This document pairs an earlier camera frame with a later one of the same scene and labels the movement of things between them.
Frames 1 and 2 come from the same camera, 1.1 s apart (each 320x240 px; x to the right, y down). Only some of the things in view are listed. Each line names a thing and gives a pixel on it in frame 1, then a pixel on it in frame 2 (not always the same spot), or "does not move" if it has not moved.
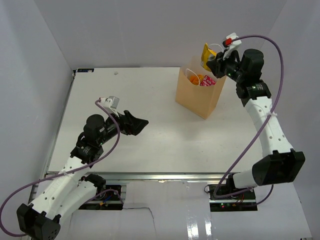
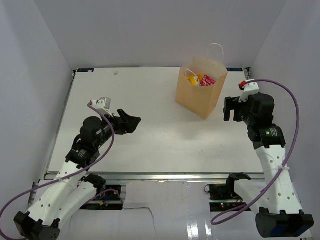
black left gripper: [130, 124] does not move
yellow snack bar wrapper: [206, 52] -> [193, 79]
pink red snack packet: [207, 81] does not move
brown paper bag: [201, 100] does not move
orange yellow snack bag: [194, 80] -> [200, 77]
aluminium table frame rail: [183, 176] does not move
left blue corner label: [85, 70] does not move
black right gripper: [217, 66] -> [233, 104]
